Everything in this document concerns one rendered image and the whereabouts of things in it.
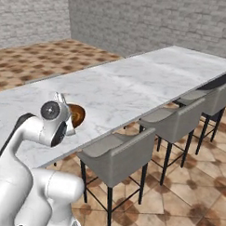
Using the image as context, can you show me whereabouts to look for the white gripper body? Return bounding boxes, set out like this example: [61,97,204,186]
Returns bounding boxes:
[52,91,78,138]

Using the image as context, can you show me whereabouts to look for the brown wooden bowl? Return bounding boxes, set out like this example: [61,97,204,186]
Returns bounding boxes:
[67,102,87,129]

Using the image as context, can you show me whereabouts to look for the white marble dining counter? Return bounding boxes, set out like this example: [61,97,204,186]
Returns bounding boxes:
[0,37,226,187]

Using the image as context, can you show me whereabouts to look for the grey bar stool black legs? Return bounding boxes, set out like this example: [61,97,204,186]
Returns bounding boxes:
[171,75,226,157]
[135,95,206,189]
[73,124,157,226]

